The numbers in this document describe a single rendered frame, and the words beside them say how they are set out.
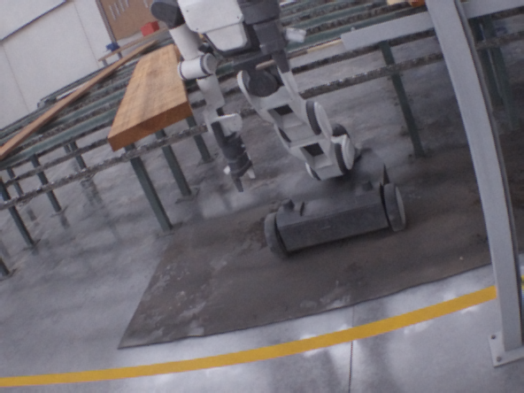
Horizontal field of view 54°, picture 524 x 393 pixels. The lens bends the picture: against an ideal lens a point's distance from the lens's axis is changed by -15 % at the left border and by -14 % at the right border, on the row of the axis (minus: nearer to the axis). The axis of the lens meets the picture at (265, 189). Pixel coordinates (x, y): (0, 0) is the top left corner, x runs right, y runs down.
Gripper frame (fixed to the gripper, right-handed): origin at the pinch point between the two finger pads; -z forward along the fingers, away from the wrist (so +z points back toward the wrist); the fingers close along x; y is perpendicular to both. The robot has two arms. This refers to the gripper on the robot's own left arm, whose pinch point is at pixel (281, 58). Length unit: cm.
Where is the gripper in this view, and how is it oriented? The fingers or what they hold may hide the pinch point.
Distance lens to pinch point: 134.6
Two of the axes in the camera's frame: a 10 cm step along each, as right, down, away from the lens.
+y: 9.2, -2.8, -2.7
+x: -1.3, 4.3, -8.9
